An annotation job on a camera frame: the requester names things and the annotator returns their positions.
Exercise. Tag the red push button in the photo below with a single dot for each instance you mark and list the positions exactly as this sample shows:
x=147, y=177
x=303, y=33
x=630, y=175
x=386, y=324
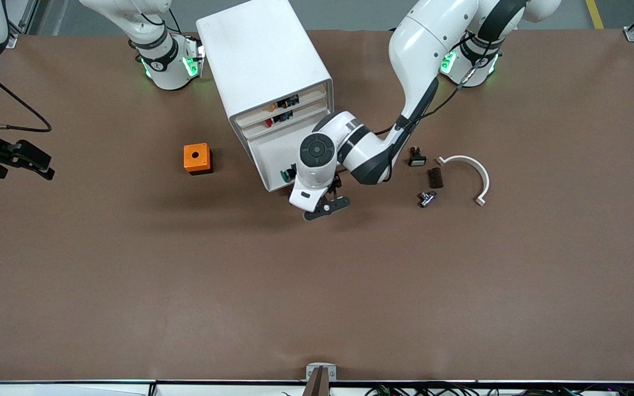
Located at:
x=279, y=117

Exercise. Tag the brown terminal block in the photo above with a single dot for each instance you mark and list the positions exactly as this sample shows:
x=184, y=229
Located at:
x=436, y=178

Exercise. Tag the white curved plastic clip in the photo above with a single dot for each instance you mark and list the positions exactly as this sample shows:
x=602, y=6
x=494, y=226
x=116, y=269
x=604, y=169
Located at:
x=482, y=176

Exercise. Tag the brown mount pole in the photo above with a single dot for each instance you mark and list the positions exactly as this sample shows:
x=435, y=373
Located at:
x=318, y=385

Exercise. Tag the orange button enclosure box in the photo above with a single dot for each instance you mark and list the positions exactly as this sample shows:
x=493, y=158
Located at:
x=196, y=157

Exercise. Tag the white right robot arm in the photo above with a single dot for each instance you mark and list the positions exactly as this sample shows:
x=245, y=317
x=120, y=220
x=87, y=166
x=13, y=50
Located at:
x=168, y=71

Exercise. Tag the black white-capped push button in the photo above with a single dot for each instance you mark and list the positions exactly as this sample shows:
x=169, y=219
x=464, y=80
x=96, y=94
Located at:
x=417, y=159

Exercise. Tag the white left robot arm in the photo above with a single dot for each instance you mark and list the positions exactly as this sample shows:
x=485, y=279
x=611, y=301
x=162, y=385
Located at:
x=421, y=38

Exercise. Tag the grey metal bracket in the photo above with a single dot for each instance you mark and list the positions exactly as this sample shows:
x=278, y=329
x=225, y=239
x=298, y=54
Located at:
x=311, y=371

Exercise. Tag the orange push button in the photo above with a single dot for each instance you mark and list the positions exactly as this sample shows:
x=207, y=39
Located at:
x=284, y=102

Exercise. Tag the silver metal connector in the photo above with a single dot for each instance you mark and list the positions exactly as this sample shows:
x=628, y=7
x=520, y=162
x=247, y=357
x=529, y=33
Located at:
x=427, y=199

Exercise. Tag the green push button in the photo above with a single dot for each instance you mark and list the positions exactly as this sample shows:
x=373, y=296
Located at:
x=284, y=176

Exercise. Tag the white table frame rail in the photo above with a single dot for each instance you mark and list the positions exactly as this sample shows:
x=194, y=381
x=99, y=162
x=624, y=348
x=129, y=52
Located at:
x=75, y=389

